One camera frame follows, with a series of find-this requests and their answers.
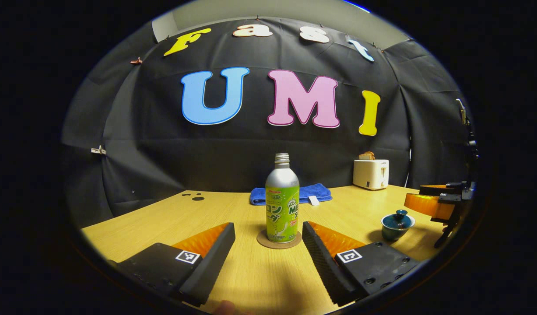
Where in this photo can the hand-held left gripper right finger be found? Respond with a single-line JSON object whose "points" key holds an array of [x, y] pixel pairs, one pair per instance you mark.
{"points": [[325, 267]]}

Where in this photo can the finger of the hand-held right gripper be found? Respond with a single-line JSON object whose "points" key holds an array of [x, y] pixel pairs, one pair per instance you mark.
{"points": [[439, 191], [428, 206]]}

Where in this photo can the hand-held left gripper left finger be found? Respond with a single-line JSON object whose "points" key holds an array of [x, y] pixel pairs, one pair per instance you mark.
{"points": [[211, 267]]}

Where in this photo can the teal teacup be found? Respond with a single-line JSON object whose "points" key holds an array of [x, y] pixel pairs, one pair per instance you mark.
{"points": [[393, 235]]}

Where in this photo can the round brown coaster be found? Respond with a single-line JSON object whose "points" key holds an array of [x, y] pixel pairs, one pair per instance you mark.
{"points": [[262, 240]]}

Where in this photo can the silver green water bottle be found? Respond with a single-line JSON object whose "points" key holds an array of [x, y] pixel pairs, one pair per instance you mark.
{"points": [[282, 192]]}

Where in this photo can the white toaster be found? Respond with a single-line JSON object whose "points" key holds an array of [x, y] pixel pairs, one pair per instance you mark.
{"points": [[369, 174]]}

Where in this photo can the blue folded towel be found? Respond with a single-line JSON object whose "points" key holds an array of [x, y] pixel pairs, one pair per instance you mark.
{"points": [[314, 192]]}

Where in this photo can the bread slice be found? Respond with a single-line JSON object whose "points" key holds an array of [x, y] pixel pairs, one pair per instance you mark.
{"points": [[366, 155]]}

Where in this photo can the black backdrop cloth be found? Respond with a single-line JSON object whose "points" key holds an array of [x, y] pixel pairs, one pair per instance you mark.
{"points": [[163, 144]]}

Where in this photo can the white clip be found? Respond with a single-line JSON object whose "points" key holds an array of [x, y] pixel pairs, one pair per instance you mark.
{"points": [[98, 150]]}

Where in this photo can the orange clip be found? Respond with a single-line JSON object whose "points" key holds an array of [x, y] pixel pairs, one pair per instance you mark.
{"points": [[136, 61]]}

